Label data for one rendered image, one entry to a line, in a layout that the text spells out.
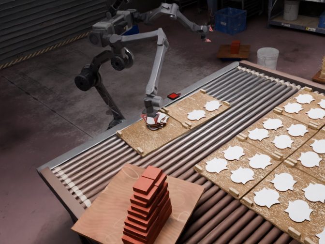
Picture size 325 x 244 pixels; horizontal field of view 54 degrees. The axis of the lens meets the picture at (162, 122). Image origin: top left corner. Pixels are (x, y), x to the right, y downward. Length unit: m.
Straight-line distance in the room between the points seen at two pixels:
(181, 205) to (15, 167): 2.64
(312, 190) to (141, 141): 1.10
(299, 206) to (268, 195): 0.16
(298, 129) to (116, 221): 1.34
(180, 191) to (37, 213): 1.90
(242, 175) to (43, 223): 1.97
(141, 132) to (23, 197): 1.67
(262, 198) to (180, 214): 0.47
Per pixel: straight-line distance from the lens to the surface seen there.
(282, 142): 2.18
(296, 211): 1.80
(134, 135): 2.28
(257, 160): 2.02
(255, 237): 1.69
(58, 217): 3.21
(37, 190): 3.55
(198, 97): 2.63
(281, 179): 1.93
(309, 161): 2.08
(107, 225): 1.64
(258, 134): 2.22
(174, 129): 2.28
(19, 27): 6.67
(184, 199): 1.67
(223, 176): 1.92
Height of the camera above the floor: 2.30
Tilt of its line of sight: 35 degrees down
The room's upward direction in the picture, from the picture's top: 7 degrees counter-clockwise
